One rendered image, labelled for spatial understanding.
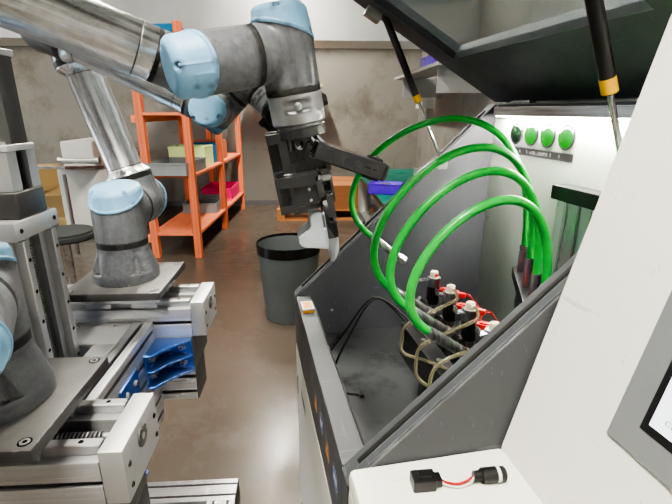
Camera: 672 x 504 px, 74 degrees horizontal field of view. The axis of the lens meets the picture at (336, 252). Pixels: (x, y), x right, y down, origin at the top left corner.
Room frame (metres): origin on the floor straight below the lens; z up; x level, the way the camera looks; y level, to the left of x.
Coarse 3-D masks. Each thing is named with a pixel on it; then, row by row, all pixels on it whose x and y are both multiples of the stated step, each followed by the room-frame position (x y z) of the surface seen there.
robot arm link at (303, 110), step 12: (288, 96) 0.62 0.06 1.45; (300, 96) 0.62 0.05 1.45; (312, 96) 0.63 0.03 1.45; (276, 108) 0.62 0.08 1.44; (288, 108) 0.62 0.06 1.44; (300, 108) 0.61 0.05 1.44; (312, 108) 0.62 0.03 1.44; (276, 120) 0.63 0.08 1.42; (288, 120) 0.62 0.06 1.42; (300, 120) 0.62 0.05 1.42; (312, 120) 0.62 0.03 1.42
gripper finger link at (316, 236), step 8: (312, 216) 0.64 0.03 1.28; (320, 216) 0.65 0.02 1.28; (312, 224) 0.65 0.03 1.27; (320, 224) 0.65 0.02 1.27; (304, 232) 0.65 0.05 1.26; (312, 232) 0.65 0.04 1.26; (320, 232) 0.65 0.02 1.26; (304, 240) 0.65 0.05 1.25; (312, 240) 0.65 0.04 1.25; (320, 240) 0.65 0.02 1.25; (328, 240) 0.65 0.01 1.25; (336, 240) 0.65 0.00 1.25; (320, 248) 0.65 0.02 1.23; (328, 248) 0.65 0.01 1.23; (336, 248) 0.65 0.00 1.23; (336, 256) 0.67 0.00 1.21
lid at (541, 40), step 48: (384, 0) 1.14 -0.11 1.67; (432, 0) 1.01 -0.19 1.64; (480, 0) 0.89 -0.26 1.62; (528, 0) 0.80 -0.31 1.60; (576, 0) 0.73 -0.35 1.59; (624, 0) 0.67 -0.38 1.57; (432, 48) 1.19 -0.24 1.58; (480, 48) 1.06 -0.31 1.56; (528, 48) 0.90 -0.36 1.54; (576, 48) 0.80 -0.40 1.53; (624, 48) 0.72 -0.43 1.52; (528, 96) 1.11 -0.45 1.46; (576, 96) 0.96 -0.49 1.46; (624, 96) 0.85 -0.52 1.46
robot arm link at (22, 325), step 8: (0, 248) 0.55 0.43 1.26; (8, 248) 0.57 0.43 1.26; (0, 256) 0.54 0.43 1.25; (8, 256) 0.56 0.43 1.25; (0, 264) 0.54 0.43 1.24; (8, 264) 0.56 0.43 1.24; (0, 272) 0.54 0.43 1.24; (8, 272) 0.55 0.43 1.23; (16, 272) 0.57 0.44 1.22; (0, 280) 0.51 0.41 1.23; (8, 280) 0.54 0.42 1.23; (16, 280) 0.56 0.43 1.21; (8, 288) 0.52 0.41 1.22; (16, 288) 0.55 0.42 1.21; (16, 296) 0.53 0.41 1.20; (16, 304) 0.52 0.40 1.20; (24, 304) 0.58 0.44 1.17; (24, 312) 0.57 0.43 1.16; (16, 320) 0.55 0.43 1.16; (24, 320) 0.56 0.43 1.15; (16, 328) 0.54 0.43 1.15; (24, 328) 0.56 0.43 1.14; (16, 336) 0.54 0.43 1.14
